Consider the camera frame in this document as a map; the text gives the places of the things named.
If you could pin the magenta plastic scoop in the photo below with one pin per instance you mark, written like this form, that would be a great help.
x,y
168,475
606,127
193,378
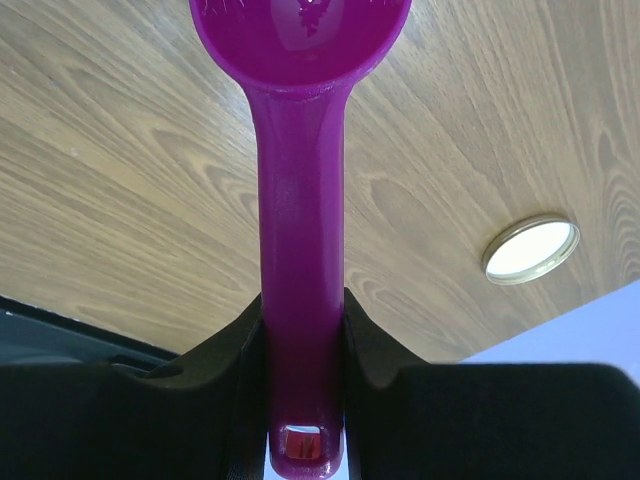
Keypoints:
x,y
297,63

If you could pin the white jar lid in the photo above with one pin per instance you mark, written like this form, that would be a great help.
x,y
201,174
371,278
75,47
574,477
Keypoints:
x,y
529,249

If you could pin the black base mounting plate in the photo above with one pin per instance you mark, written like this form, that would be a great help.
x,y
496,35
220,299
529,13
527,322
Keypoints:
x,y
31,335

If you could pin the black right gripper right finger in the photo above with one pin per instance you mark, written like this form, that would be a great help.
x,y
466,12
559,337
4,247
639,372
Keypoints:
x,y
410,419

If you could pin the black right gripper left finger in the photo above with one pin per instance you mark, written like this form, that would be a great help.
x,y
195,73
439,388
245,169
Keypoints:
x,y
200,416

